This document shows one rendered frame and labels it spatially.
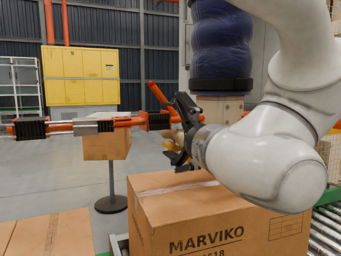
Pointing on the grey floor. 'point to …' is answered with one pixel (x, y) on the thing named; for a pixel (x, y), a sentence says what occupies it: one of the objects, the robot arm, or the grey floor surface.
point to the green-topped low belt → (16, 113)
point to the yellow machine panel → (80, 81)
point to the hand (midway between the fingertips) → (169, 128)
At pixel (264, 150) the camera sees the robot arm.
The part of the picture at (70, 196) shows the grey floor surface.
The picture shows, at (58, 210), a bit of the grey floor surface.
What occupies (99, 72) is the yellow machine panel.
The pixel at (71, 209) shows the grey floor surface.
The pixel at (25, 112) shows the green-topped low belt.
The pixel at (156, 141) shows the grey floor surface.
